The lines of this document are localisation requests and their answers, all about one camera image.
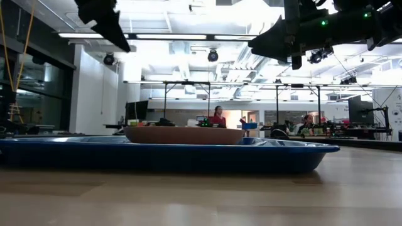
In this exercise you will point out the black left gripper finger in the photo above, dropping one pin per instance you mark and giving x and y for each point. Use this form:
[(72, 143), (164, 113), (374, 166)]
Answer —
[(113, 29)]

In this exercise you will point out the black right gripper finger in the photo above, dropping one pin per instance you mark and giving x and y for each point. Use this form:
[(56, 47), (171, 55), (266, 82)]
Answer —
[(271, 42)]

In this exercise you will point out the brown plate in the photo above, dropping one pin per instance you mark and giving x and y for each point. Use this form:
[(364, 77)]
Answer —
[(182, 135)]

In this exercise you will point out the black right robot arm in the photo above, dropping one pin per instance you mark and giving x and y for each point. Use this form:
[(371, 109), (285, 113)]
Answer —
[(361, 26)]

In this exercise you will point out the blue plastic tray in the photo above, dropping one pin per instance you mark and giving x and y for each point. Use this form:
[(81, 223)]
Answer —
[(157, 157)]

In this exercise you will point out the black ceiling spotlight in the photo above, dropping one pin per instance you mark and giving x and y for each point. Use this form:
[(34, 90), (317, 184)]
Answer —
[(317, 56), (213, 56), (109, 59), (348, 81)]

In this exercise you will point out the ceiling light strip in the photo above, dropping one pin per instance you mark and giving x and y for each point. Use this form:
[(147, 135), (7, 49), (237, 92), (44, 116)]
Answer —
[(169, 36)]

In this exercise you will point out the black computer monitor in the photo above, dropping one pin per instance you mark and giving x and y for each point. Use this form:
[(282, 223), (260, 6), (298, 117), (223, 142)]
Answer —
[(360, 110), (137, 111)]

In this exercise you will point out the blue storage bin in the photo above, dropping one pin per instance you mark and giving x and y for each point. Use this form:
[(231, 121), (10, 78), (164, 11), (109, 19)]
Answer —
[(249, 125)]

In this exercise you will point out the person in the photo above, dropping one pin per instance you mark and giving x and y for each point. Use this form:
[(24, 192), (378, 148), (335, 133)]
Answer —
[(307, 120), (219, 120)]

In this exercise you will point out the black metal gantry frame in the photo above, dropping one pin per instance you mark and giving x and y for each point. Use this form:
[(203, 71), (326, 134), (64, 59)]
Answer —
[(296, 85), (186, 83)]

